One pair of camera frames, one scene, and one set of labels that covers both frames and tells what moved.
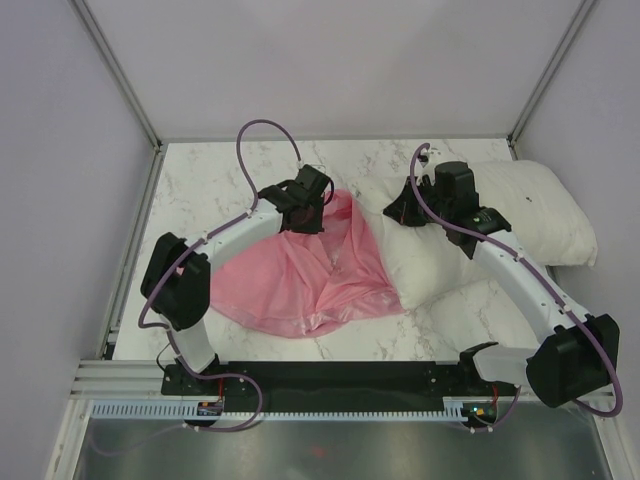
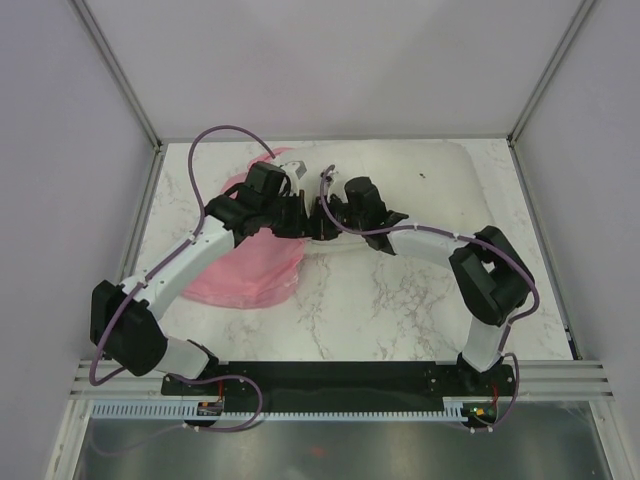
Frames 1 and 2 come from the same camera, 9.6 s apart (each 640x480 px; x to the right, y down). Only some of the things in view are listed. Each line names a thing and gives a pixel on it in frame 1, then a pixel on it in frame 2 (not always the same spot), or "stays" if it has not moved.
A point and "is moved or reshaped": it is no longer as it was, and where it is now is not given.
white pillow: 541,202 to 435,183
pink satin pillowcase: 304,283 is moved or reshaped
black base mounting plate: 333,381 stays
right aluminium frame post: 574,26 stays
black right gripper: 403,209 to 320,222
